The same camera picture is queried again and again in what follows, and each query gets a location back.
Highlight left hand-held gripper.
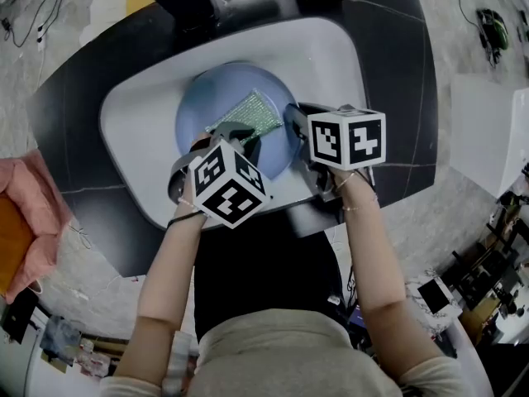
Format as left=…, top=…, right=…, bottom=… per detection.
left=167, top=120, right=273, bottom=230

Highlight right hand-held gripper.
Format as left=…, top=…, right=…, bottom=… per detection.
left=284, top=102, right=387, bottom=203

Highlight green scouring sponge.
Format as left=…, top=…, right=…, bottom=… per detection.
left=205, top=88, right=285, bottom=146

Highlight large blue plate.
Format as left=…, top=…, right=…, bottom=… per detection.
left=175, top=60, right=299, bottom=181

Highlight person's right forearm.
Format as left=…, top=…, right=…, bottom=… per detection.
left=330, top=167, right=441, bottom=384

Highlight person's left forearm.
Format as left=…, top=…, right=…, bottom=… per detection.
left=113, top=171, right=207, bottom=388

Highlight thin gold bangle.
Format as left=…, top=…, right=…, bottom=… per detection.
left=333, top=170, right=357, bottom=194

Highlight white sink basin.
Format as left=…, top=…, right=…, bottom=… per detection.
left=98, top=17, right=365, bottom=232

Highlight black faucet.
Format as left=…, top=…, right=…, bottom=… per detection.
left=140, top=0, right=298, bottom=43

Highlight person's black trousers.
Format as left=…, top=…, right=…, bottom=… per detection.
left=193, top=208, right=352, bottom=342

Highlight dark vanity cabinet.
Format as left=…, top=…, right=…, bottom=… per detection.
left=26, top=0, right=438, bottom=279

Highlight white ceramic tub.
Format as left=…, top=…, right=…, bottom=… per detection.
left=448, top=74, right=529, bottom=199

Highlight pink armchair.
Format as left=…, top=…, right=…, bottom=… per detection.
left=0, top=149, right=74, bottom=305

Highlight green black device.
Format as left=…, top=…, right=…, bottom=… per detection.
left=475, top=8, right=510, bottom=51

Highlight black tablet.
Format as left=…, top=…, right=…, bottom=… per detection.
left=417, top=280, right=450, bottom=313

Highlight person's grey sweatshirt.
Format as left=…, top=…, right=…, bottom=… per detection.
left=98, top=308, right=472, bottom=397

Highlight cluttered black shelf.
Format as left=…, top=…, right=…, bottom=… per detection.
left=440, top=161, right=529, bottom=347

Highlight marble pattern table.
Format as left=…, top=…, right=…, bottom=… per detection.
left=404, top=269, right=464, bottom=341

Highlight orange cushion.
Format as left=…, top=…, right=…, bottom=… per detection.
left=0, top=192, right=36, bottom=297

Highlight blue denim garment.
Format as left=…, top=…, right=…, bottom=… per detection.
left=39, top=316, right=82, bottom=367

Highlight black flat box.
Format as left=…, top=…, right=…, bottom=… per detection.
left=0, top=289, right=41, bottom=345

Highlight white cluttered desk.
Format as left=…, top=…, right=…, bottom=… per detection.
left=0, top=299, right=125, bottom=397

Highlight pearl bead bracelet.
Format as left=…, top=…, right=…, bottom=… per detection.
left=177, top=196, right=203, bottom=213

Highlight black hair tie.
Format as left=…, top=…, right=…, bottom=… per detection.
left=167, top=211, right=207, bottom=229

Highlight thin beaded bracelet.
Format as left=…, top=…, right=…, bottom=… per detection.
left=341, top=194, right=379, bottom=213

